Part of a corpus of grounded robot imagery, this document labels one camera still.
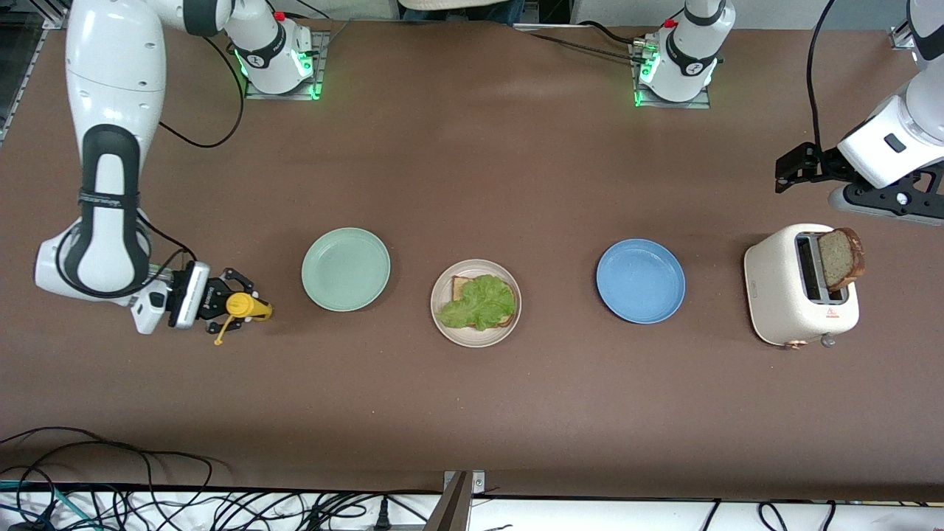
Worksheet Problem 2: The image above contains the white two-slot toaster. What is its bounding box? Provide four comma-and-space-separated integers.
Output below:
743, 223, 861, 350

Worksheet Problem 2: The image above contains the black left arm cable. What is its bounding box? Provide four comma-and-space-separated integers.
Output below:
805, 0, 839, 152

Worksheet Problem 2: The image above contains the mint green plate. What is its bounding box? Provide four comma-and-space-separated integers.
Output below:
301, 227, 392, 313

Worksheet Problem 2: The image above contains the grey left arm base plate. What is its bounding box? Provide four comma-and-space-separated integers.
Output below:
629, 41, 712, 110

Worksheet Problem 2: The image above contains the blue plate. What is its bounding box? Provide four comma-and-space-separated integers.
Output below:
596, 238, 687, 325

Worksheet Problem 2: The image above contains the silver table edge rail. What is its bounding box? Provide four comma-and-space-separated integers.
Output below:
0, 10, 71, 147

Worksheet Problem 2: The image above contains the teal cable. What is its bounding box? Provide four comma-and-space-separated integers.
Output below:
0, 478, 83, 530

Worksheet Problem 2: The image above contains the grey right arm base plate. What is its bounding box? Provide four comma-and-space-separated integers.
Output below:
245, 29, 330, 101

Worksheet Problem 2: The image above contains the grey metal beam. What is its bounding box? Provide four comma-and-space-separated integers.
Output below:
423, 472, 474, 531

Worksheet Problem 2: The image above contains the beige plate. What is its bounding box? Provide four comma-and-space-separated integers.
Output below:
430, 259, 523, 348

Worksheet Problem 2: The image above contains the brown toasted bread slice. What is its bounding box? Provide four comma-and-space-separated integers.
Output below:
816, 227, 867, 293
450, 275, 516, 329

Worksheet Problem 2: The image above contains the yellow mustard squeeze bottle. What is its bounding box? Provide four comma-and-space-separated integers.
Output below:
214, 292, 274, 346

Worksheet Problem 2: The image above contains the black looped cable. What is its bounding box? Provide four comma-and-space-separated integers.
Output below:
0, 426, 443, 531

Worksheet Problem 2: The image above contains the person in blue trousers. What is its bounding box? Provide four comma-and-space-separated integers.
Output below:
400, 0, 527, 23

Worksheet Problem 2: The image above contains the black cable on table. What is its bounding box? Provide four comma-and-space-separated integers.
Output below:
516, 21, 650, 66

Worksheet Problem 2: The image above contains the small silver table bracket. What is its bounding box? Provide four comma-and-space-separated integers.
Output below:
443, 470, 487, 493

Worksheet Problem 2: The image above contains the green lettuce leaf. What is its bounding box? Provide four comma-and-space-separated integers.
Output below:
434, 274, 517, 332

